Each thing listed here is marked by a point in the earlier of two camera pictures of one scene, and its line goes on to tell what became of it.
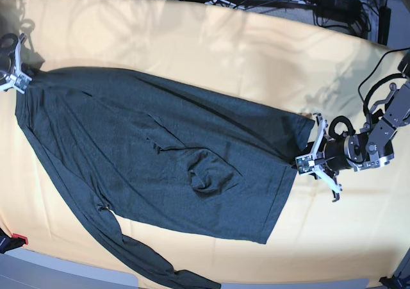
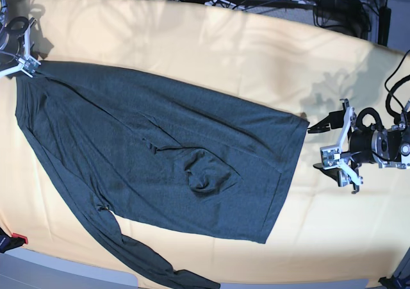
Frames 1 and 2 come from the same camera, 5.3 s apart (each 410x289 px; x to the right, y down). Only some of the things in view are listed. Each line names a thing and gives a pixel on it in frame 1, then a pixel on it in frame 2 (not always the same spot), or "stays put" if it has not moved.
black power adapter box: (330, 4) stays put
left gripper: (15, 76) to (14, 61)
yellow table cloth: (256, 57) stays put
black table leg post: (384, 18) stays put
